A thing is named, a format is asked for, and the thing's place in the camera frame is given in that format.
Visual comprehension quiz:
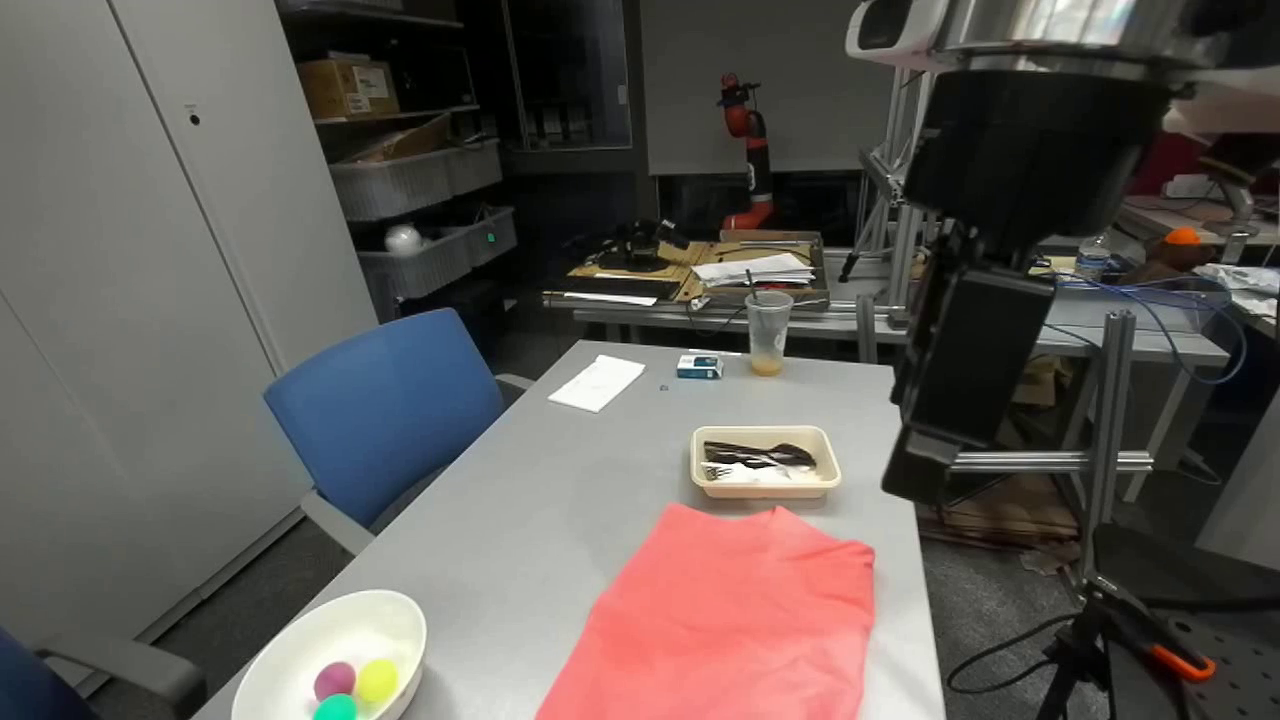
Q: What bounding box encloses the red shirt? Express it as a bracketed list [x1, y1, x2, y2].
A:
[535, 503, 875, 720]

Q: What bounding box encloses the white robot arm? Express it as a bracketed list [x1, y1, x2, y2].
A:
[843, 0, 1280, 500]

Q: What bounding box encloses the small blue box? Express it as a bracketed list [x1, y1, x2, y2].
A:
[677, 354, 721, 380]

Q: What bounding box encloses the white paper sheet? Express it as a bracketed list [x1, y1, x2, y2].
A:
[550, 354, 644, 412]

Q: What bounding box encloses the cluttered back table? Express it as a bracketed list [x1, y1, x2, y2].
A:
[544, 226, 831, 328]

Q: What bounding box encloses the black cutlery in tray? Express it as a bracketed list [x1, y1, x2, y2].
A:
[704, 441, 814, 468]

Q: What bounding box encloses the beige plastic tray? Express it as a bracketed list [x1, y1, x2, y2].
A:
[689, 424, 843, 500]

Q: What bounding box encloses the clear plastic cup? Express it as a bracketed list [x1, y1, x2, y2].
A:
[744, 286, 793, 374]

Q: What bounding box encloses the grey storage bin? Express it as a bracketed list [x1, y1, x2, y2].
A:
[358, 204, 516, 310]

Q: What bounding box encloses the blue chair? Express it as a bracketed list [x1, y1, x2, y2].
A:
[262, 309, 532, 554]

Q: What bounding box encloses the white bowl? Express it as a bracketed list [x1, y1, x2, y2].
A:
[233, 586, 427, 720]

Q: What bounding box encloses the cardboard box on shelf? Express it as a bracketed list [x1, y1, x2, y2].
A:
[298, 57, 401, 121]

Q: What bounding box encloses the yellow ball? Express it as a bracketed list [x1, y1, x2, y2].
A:
[357, 660, 401, 706]

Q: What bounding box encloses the pink ball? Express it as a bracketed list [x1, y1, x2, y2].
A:
[311, 660, 357, 701]

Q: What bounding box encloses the green ball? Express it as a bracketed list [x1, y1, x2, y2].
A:
[311, 697, 358, 720]

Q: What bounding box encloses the grey metal cabinet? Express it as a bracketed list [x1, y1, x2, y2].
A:
[0, 0, 371, 639]

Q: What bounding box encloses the black camera tripod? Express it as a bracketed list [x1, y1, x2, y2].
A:
[945, 310, 1220, 720]

